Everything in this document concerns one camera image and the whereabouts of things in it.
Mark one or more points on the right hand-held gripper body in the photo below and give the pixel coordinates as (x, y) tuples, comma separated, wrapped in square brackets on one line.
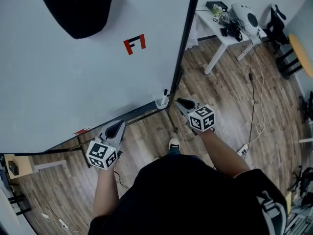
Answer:
[(201, 117)]

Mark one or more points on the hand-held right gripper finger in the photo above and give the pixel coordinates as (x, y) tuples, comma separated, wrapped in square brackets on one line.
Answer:
[(187, 103), (184, 112)]

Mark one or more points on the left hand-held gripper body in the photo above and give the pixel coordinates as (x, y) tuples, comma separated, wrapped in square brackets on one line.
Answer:
[(101, 154)]

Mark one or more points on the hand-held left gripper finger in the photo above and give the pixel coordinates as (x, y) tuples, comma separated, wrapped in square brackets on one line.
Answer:
[(104, 134), (121, 136)]

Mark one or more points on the white marker with black cap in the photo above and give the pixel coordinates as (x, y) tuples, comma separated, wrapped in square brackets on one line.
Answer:
[(165, 94)]

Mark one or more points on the person's left forearm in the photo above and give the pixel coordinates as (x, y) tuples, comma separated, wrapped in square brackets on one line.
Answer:
[(105, 192)]

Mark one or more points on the person's right forearm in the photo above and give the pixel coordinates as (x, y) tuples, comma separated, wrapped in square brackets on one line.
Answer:
[(222, 153)]

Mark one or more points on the black framed whiteboard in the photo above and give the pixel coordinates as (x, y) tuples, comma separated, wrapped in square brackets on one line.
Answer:
[(61, 82)]

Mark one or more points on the small black box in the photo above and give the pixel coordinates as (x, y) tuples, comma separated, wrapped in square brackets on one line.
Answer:
[(13, 168)]

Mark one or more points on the black flat box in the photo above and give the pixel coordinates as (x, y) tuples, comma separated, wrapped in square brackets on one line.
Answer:
[(210, 5)]

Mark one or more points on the black whiteboard eraser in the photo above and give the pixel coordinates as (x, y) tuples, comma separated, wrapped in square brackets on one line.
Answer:
[(75, 11)]

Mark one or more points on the person's white shoe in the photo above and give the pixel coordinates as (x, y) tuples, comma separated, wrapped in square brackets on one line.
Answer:
[(174, 143)]

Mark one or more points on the person's blue jeans leg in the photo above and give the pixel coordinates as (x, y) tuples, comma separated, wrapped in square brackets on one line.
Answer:
[(174, 152)]

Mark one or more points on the white power strip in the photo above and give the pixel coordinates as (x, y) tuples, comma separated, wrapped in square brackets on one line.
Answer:
[(63, 224), (242, 150)]

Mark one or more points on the red angular sticker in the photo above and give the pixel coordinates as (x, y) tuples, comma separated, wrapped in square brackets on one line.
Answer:
[(143, 41)]

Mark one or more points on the white table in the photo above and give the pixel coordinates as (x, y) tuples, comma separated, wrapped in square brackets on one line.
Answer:
[(215, 30)]

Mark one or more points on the light wooden desk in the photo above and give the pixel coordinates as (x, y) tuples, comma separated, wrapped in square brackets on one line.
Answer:
[(23, 165)]

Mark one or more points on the white plug adapter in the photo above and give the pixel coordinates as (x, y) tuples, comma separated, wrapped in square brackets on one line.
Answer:
[(45, 216)]

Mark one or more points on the person's black shirt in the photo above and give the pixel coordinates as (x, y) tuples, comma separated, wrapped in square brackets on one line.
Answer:
[(183, 199)]

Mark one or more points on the black electronic device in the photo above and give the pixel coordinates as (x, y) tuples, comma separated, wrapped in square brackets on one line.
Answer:
[(231, 29)]

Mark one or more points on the small patterned cube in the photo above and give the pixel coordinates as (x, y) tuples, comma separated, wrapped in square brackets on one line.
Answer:
[(216, 18)]

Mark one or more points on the black metal rack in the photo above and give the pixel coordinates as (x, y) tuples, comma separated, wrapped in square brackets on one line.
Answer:
[(23, 209)]

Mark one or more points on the green white bundle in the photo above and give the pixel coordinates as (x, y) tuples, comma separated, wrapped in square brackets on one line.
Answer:
[(216, 8)]

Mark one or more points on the white rounded device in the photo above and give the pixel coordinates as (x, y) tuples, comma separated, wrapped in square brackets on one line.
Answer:
[(238, 11)]

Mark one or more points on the black floor stand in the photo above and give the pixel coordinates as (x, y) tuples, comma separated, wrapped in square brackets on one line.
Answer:
[(308, 106)]

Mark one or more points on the black office chair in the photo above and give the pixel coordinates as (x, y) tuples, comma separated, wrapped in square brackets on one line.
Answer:
[(277, 26)]

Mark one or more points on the round yellow table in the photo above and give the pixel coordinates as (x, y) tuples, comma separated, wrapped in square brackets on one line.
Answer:
[(302, 53)]

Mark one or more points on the black chair base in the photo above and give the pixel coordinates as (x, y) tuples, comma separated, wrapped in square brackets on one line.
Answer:
[(305, 180)]

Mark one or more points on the yellow wooden board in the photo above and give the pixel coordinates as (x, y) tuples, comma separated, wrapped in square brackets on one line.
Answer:
[(288, 203)]

